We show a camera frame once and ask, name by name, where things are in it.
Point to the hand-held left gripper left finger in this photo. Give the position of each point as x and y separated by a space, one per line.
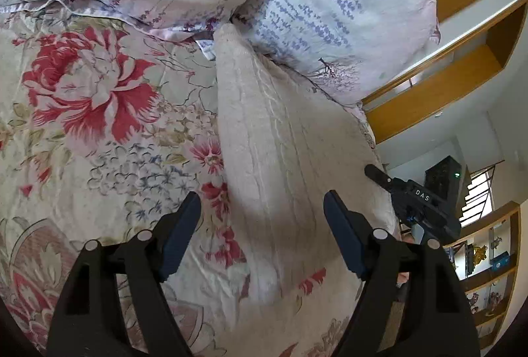
179 235

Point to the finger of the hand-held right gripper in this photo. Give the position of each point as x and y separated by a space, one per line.
377 175

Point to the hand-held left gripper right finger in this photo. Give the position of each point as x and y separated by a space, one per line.
344 231

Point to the stair railing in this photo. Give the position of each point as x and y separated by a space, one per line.
482 192

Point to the golden figurine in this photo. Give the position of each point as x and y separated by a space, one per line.
479 256

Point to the blue box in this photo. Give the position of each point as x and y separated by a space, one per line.
500 261

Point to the floral bed sheet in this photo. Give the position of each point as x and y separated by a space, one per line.
103 159

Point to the wooden display shelf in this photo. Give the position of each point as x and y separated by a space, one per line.
495 287

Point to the white lavender print pillow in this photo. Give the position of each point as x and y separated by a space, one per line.
342 2

